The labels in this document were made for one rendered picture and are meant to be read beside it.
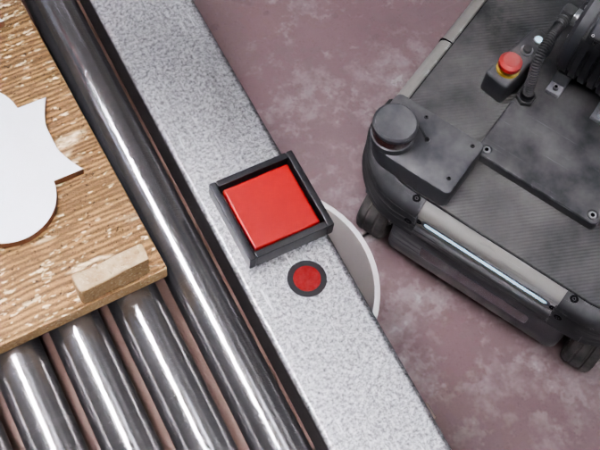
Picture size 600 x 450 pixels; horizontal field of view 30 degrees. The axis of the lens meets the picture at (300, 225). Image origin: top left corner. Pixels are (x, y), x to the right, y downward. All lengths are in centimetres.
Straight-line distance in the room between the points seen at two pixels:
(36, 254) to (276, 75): 125
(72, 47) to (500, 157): 91
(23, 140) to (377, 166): 89
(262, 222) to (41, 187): 18
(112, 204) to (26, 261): 8
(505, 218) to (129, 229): 93
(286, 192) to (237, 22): 126
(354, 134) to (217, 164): 111
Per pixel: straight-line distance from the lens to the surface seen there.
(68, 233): 89
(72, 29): 101
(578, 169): 178
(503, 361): 190
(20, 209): 90
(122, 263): 85
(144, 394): 90
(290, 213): 90
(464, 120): 180
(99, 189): 91
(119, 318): 89
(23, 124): 94
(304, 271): 90
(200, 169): 94
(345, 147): 202
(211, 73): 99
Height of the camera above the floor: 174
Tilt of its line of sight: 64 degrees down
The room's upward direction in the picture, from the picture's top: 9 degrees clockwise
